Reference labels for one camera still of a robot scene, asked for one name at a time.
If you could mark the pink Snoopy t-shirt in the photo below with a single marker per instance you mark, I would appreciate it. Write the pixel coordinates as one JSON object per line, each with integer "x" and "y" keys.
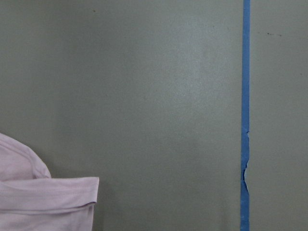
{"x": 31, "y": 200}

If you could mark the blue tape grid line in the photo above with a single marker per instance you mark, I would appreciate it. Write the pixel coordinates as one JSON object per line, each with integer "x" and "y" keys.
{"x": 245, "y": 116}

